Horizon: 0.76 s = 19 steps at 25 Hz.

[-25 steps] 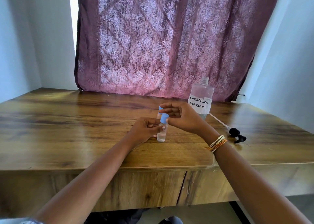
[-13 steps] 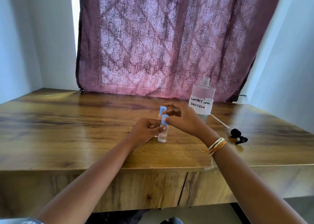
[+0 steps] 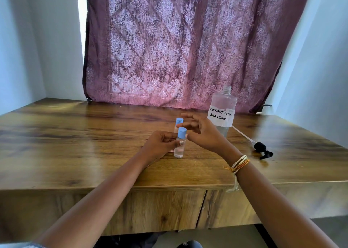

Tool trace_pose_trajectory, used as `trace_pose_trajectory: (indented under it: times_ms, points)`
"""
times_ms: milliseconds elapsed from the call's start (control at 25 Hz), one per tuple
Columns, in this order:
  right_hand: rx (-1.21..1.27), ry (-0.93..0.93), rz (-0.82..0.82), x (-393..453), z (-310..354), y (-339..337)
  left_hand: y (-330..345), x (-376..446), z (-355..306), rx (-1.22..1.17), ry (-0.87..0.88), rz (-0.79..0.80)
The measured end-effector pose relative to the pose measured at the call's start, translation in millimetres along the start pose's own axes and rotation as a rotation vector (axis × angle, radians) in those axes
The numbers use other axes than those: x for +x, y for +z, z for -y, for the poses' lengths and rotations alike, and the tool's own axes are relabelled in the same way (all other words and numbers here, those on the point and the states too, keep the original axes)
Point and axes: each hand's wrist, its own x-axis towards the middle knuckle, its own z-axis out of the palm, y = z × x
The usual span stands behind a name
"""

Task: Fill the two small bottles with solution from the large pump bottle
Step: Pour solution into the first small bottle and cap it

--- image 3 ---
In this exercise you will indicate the person's right hand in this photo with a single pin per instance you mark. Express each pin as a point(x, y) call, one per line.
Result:
point(209, 136)

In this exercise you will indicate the person's left hand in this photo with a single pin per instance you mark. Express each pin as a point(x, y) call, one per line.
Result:
point(156, 147)

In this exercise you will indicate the person's right thumb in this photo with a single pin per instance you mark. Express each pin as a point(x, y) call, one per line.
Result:
point(192, 137)

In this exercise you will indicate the person's left thumb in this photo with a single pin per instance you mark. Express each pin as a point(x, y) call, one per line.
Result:
point(175, 144)

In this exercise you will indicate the small clear bottle blue cap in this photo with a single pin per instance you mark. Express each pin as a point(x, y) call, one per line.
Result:
point(179, 150)
point(178, 121)

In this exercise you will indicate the person's right forearm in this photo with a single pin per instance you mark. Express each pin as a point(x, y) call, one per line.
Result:
point(277, 204)

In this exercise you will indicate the person's left forearm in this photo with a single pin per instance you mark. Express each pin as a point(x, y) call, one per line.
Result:
point(98, 199)

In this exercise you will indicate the large clear labelled bottle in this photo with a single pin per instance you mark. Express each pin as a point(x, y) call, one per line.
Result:
point(223, 103)

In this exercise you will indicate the wooden desk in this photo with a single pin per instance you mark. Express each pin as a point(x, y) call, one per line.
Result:
point(163, 209)

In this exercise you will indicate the black pump dispenser with tube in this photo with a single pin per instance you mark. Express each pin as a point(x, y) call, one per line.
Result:
point(262, 147)

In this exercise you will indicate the purple patterned curtain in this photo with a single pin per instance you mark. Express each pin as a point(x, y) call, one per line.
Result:
point(174, 44)

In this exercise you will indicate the black shoe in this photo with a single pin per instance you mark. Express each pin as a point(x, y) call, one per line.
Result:
point(190, 244)

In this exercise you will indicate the dark trousers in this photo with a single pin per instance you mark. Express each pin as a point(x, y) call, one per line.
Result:
point(130, 241)

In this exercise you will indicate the grey sleeve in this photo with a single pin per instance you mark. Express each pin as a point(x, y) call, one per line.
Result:
point(19, 245)

